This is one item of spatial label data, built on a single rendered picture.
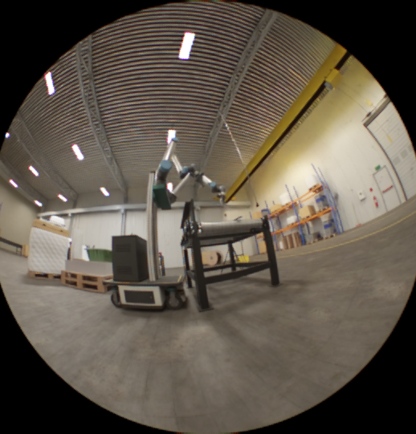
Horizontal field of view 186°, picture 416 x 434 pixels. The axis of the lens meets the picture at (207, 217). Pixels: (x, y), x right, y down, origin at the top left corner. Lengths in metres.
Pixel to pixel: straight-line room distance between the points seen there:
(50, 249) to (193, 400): 3.63
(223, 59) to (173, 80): 2.77
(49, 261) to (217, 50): 9.70
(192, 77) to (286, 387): 8.48
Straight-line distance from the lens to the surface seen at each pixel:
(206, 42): 8.00
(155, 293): 1.34
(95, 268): 2.76
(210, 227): 1.33
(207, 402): 0.59
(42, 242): 3.72
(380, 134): 10.17
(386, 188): 9.32
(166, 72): 8.05
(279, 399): 0.58
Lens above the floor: 0.53
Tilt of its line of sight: 18 degrees up
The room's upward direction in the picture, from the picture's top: 8 degrees counter-clockwise
